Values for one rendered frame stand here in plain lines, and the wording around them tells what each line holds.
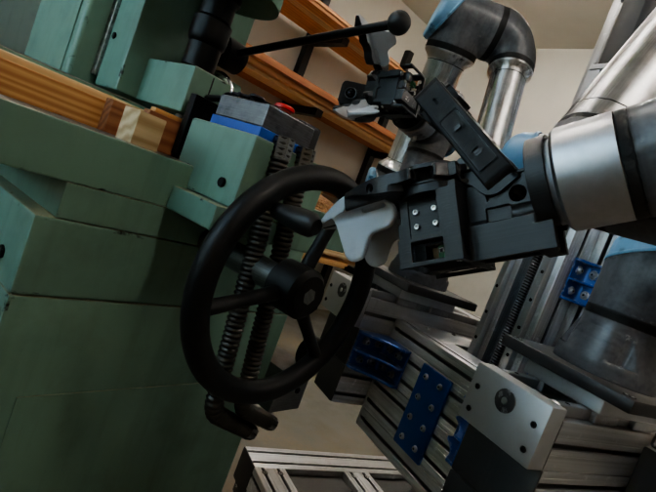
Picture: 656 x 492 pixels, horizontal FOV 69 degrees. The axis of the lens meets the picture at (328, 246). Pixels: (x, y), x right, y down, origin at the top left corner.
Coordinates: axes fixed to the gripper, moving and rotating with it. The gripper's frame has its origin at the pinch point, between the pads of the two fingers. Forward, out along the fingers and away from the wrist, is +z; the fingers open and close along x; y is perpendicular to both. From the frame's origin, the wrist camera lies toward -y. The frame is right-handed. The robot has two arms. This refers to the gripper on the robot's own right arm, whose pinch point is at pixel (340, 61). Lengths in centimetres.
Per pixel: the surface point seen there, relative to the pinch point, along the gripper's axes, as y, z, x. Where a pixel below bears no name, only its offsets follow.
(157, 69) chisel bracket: -22.7, 15.7, 7.5
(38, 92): -18.7, 32.0, 18.6
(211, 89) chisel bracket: -13.0, 12.0, 9.4
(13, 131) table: -4.1, 38.0, 25.6
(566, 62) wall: -61, -321, -164
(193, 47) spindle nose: -16.2, 14.6, 3.9
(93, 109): -18.6, 25.2, 18.1
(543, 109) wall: -70, -322, -127
